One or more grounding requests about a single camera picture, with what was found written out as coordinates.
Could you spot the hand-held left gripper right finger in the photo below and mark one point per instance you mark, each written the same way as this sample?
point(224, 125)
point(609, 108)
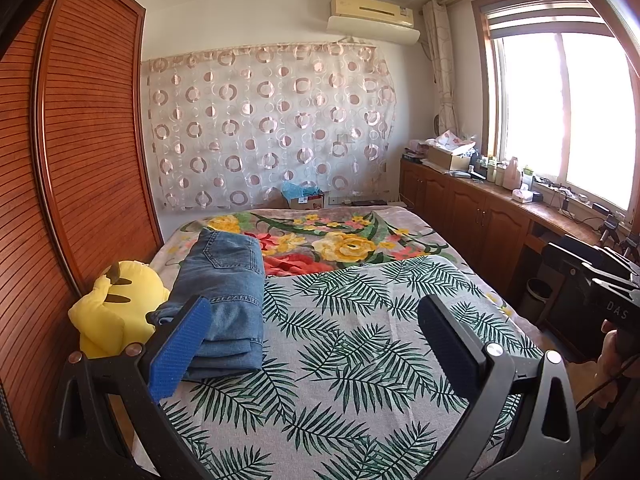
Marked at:
point(445, 340)

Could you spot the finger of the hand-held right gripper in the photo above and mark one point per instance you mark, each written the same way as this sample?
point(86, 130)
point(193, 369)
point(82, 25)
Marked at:
point(562, 256)
point(615, 262)

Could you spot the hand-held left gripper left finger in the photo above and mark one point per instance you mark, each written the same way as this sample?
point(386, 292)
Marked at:
point(180, 345)

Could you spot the blue denim pants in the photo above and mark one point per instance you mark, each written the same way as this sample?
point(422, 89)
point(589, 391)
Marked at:
point(225, 285)

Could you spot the person's right hand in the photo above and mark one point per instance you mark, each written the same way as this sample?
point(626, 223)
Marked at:
point(607, 355)

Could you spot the black trash bin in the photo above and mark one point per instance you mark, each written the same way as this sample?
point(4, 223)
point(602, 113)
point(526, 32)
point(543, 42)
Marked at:
point(539, 297)

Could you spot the yellow plush toy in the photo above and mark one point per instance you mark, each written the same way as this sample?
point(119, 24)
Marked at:
point(125, 300)

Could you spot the white tissue box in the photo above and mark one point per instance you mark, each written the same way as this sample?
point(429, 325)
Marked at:
point(522, 195)

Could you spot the green-capped bottle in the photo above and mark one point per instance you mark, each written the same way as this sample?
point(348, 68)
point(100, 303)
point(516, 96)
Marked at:
point(527, 176)

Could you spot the leaf print bed sheet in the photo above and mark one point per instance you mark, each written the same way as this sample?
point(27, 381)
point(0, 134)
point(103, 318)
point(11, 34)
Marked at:
point(350, 360)

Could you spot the white bottle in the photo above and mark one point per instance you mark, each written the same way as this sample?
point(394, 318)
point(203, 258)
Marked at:
point(495, 171)

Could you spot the long wooden cabinet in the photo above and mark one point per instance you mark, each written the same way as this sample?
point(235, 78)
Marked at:
point(465, 200)

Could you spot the person's dark clothing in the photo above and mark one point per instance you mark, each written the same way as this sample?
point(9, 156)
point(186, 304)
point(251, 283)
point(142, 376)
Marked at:
point(625, 435)

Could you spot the floral blanket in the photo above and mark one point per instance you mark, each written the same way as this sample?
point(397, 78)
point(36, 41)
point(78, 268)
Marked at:
point(350, 245)

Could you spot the wooden framed window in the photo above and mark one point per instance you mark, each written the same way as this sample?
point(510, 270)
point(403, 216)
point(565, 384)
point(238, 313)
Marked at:
point(565, 110)

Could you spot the brown cardboard box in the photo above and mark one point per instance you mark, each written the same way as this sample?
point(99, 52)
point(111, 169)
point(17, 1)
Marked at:
point(445, 160)

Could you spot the white floral wrapping paper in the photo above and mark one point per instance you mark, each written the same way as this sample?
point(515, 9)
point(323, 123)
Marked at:
point(452, 141)

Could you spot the wooden slatted headboard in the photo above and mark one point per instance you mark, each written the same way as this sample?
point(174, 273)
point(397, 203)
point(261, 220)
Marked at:
point(90, 135)

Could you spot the beige window curtain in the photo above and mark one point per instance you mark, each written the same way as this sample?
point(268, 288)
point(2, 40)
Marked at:
point(442, 60)

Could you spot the sheer circle-patterned curtain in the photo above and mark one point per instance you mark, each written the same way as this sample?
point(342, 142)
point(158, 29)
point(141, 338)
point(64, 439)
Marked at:
point(270, 125)

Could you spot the white air deflector panel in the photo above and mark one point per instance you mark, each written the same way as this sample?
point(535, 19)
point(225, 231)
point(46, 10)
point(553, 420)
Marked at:
point(375, 32)

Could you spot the small tripod with camera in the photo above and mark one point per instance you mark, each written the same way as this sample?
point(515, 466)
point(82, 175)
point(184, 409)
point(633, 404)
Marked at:
point(607, 230)

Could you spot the beige wall air conditioner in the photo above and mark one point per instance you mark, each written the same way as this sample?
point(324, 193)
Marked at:
point(370, 7)

